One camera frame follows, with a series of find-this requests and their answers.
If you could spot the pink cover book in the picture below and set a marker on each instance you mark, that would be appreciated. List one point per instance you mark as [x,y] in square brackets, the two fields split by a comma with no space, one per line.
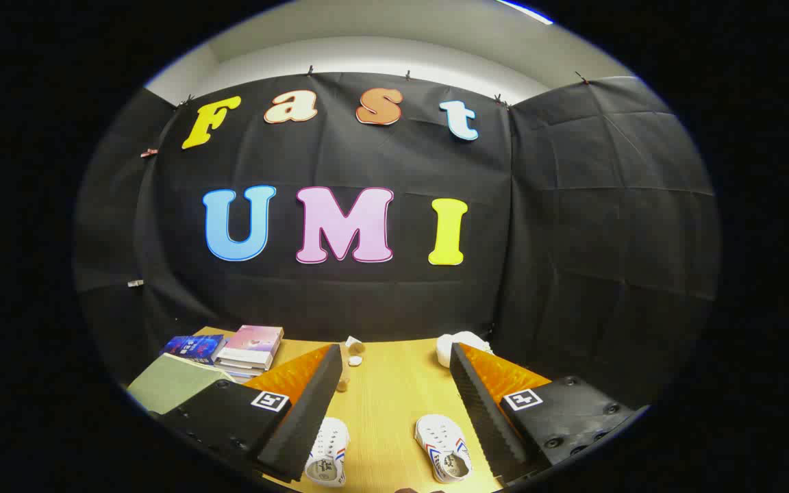
[254,340]

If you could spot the copper cloth clip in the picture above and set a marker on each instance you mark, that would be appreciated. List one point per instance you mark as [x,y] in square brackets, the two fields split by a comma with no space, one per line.
[149,153]

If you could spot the blue cover book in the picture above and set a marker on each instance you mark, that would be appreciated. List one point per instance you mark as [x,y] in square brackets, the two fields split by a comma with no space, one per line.
[192,347]

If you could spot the black backdrop cloth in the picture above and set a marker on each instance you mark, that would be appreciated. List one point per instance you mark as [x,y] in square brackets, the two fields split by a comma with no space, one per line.
[367,301]

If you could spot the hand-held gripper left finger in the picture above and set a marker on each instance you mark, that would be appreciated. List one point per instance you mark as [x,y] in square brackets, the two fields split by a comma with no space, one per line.
[312,418]

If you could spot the grey book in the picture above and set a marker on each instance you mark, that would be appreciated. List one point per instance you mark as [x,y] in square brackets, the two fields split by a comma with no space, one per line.
[240,370]

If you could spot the cream fabric storage box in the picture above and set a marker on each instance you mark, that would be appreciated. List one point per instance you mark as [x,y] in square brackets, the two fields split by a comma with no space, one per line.
[175,383]

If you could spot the brown plush toy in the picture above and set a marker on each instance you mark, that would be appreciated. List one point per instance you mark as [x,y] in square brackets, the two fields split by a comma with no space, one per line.
[354,345]

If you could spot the white canvas shoe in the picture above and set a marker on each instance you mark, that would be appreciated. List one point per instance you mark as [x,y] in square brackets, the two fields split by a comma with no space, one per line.
[442,438]
[329,445]

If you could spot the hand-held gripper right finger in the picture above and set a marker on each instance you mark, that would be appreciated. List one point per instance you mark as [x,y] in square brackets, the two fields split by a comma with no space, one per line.
[480,418]

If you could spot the white soft toy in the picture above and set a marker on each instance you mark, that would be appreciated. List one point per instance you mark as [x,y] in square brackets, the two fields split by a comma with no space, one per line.
[459,344]

